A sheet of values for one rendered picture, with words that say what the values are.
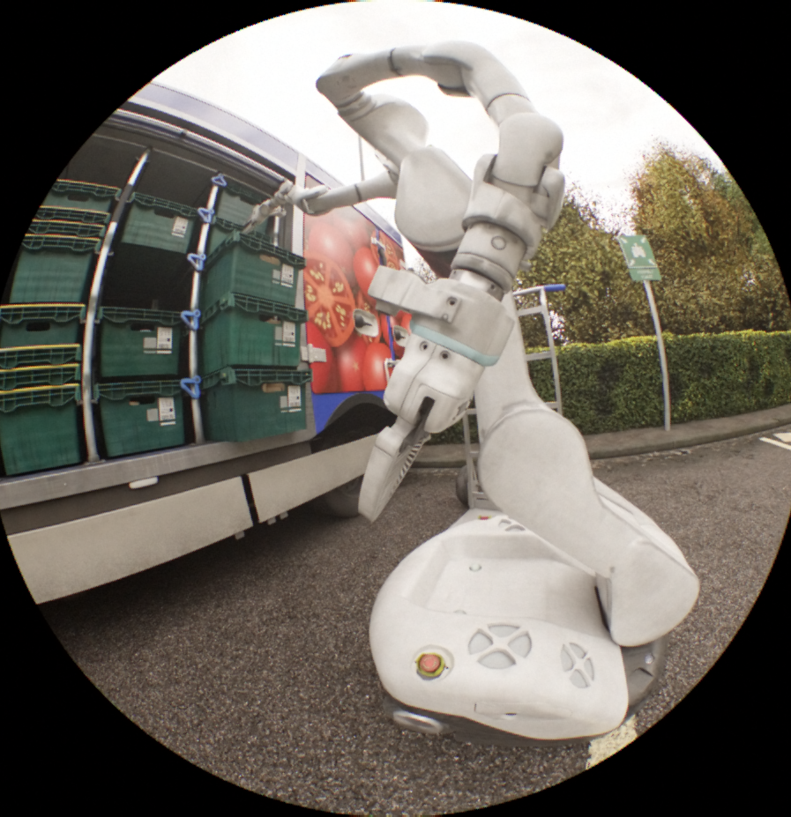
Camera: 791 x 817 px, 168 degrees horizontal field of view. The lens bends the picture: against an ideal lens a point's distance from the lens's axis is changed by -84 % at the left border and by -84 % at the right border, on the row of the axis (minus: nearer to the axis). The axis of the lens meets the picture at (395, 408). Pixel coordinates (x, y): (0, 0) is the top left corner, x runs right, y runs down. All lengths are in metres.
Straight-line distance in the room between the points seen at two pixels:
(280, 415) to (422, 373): 0.90
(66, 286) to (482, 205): 1.24
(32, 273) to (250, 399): 1.06
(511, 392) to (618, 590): 0.37
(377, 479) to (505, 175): 0.30
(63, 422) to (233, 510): 0.72
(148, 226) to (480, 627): 1.60
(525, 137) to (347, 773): 1.00
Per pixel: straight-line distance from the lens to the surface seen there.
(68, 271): 1.27
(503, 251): 0.24
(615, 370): 3.27
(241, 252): 1.14
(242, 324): 1.02
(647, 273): 3.41
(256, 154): 1.80
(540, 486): 0.37
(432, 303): 0.21
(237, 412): 0.96
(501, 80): 0.43
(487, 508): 1.69
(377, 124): 0.78
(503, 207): 0.25
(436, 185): 0.49
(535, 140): 0.30
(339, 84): 0.70
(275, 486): 1.17
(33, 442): 1.15
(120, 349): 1.15
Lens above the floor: 0.72
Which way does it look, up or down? 2 degrees down
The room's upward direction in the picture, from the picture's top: 7 degrees counter-clockwise
